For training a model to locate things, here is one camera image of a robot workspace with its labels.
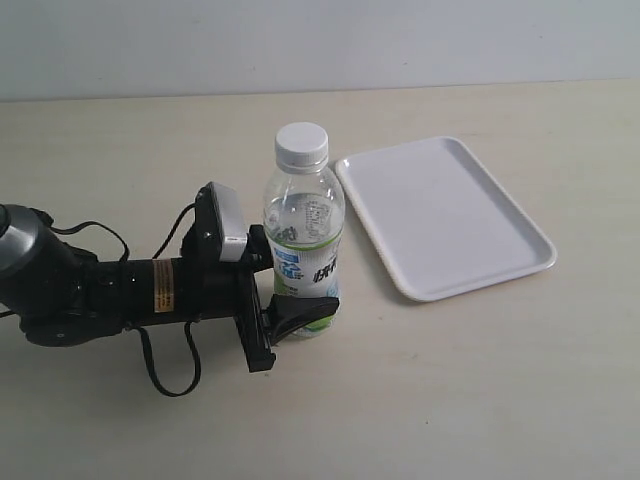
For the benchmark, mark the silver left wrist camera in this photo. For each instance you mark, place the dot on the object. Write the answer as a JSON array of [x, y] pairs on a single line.
[[232, 230]]

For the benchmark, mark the white bottle cap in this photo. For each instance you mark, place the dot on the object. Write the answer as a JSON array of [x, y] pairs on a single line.
[[301, 145]]

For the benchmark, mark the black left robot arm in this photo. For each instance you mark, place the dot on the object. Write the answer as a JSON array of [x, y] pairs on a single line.
[[64, 296]]

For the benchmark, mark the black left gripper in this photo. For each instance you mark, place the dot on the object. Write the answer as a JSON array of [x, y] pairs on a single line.
[[219, 289]]

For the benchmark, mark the clear plastic drink bottle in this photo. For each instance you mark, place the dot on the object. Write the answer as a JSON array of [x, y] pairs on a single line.
[[303, 217]]

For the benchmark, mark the white rectangular plastic tray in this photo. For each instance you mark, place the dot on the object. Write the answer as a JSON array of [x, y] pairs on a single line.
[[441, 224]]

